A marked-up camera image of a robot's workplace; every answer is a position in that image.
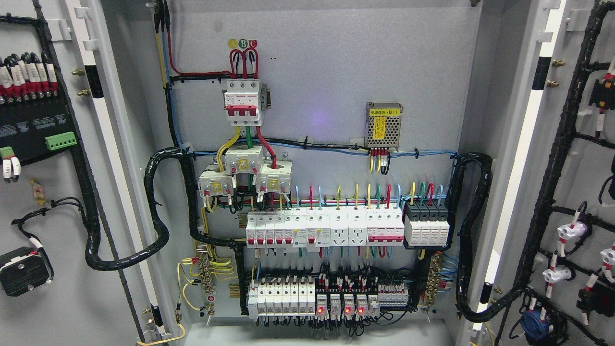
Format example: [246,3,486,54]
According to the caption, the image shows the black cable loom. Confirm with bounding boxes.
[452,152,522,322]
[72,147,248,315]

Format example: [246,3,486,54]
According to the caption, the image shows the black right cable loom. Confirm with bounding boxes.
[452,152,522,322]

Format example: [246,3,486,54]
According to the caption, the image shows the grey cabinet door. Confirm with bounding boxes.
[0,0,150,346]
[452,0,614,346]

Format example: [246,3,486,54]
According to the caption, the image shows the metal mesh power supply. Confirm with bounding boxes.
[364,101,403,148]

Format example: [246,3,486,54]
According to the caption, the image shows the white lower breaker row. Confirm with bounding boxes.
[247,277,317,319]

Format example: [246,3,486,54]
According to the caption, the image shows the grey surge protector block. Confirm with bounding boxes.
[404,202,450,249]

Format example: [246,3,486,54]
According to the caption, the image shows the lower relay terminal row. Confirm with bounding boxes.
[314,266,409,325]

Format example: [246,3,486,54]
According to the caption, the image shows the white socket breaker row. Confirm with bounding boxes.
[246,206,404,252]

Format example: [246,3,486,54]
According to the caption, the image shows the black left cable loom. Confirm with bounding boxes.
[72,147,248,315]

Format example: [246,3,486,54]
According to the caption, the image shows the black digital power meter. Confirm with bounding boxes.
[0,90,78,166]

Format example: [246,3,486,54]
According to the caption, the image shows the red white main breaker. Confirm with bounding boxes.
[223,79,265,126]

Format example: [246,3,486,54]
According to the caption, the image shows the white current transformers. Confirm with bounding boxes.
[198,145,293,198]

